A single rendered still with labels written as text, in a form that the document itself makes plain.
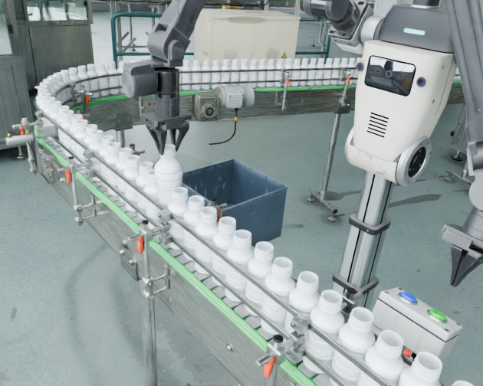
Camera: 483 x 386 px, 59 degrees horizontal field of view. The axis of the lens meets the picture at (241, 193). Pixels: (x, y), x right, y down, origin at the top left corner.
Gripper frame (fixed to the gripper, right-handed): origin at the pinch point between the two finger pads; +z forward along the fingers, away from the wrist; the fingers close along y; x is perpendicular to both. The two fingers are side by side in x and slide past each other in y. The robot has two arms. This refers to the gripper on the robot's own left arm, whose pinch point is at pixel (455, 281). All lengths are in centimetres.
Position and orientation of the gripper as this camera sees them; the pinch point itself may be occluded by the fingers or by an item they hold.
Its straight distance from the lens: 88.2
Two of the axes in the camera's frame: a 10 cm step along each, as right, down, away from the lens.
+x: 6.9, 0.6, 7.2
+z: -3.2, 9.2, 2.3
